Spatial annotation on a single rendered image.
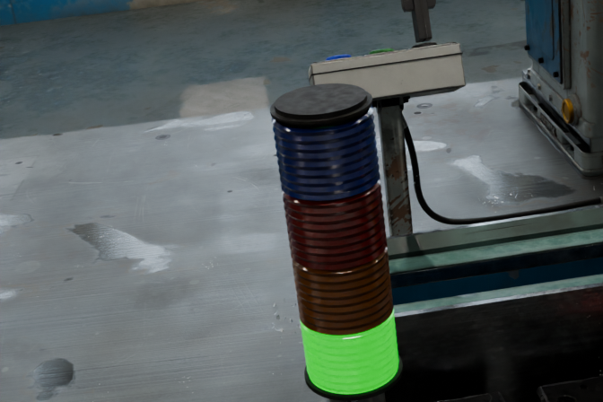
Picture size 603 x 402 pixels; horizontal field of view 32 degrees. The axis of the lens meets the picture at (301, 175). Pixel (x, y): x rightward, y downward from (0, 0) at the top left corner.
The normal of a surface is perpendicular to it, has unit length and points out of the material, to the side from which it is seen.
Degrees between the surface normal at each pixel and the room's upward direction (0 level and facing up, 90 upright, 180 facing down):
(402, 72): 67
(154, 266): 0
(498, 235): 45
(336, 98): 0
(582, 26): 89
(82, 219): 0
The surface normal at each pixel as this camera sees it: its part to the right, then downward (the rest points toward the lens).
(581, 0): -0.99, 0.14
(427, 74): 0.03, 0.00
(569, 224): -0.03, -0.38
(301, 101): -0.12, -0.92
